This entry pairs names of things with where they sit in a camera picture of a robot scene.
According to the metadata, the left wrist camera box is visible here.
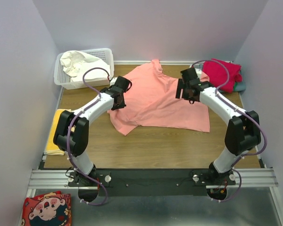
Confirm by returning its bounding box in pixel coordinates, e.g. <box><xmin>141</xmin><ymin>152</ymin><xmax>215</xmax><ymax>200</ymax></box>
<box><xmin>109</xmin><ymin>77</ymin><xmax>118</xmax><ymax>86</ymax></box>

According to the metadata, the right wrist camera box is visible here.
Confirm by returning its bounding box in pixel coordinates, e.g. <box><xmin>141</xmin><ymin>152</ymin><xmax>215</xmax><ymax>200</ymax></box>
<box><xmin>194</xmin><ymin>66</ymin><xmax>202</xmax><ymax>78</ymax></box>

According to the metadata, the folded yellow towel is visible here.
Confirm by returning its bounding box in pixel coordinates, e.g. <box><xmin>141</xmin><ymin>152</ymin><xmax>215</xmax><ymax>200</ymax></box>
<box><xmin>44</xmin><ymin>109</ymin><xmax>71</xmax><ymax>156</ymax></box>

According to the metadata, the aluminium frame rail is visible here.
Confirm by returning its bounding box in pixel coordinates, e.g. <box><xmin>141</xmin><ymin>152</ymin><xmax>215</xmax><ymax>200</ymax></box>
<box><xmin>28</xmin><ymin>168</ymin><xmax>278</xmax><ymax>189</ymax></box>

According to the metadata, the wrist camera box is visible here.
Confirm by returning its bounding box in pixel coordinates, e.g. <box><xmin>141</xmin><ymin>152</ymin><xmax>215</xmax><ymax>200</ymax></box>
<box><xmin>109</xmin><ymin>77</ymin><xmax>118</xmax><ymax>86</ymax></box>
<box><xmin>194</xmin><ymin>66</ymin><xmax>202</xmax><ymax>78</ymax></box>

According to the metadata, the folded red t shirt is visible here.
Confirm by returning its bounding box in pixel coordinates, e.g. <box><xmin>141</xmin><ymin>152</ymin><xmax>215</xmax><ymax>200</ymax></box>
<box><xmin>202</xmin><ymin>59</ymin><xmax>242</xmax><ymax>93</ymax></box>

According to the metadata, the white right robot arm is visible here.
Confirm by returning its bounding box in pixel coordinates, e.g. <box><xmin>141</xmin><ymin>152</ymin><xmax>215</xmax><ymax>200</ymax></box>
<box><xmin>175</xmin><ymin>67</ymin><xmax>261</xmax><ymax>185</ymax></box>

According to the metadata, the white plastic basket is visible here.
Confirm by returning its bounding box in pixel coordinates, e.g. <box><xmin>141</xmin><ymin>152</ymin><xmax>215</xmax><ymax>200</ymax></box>
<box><xmin>54</xmin><ymin>48</ymin><xmax>114</xmax><ymax>89</ymax></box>

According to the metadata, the red cartoon print cloth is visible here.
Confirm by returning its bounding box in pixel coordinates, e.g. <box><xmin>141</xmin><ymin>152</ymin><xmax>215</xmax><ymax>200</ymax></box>
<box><xmin>21</xmin><ymin>191</ymin><xmax>72</xmax><ymax>226</ymax></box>

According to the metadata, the pink t shirt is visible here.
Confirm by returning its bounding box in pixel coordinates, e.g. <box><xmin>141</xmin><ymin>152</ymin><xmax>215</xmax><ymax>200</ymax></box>
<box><xmin>108</xmin><ymin>60</ymin><xmax>210</xmax><ymax>136</ymax></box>

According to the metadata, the white cloth in basket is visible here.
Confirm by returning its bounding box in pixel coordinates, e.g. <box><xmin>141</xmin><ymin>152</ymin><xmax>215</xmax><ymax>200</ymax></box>
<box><xmin>60</xmin><ymin>50</ymin><xmax>112</xmax><ymax>82</ymax></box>

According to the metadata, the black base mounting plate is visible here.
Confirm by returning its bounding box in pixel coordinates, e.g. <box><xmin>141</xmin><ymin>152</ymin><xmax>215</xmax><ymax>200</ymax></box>
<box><xmin>68</xmin><ymin>169</ymin><xmax>236</xmax><ymax>198</ymax></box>

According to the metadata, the folded blue t shirt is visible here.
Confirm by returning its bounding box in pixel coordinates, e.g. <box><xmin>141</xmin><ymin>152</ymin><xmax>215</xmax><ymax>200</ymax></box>
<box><xmin>235</xmin><ymin>74</ymin><xmax>246</xmax><ymax>92</ymax></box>

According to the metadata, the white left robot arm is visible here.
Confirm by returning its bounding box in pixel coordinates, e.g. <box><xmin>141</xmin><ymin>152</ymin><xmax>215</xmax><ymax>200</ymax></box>
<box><xmin>53</xmin><ymin>77</ymin><xmax>132</xmax><ymax>186</ymax></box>

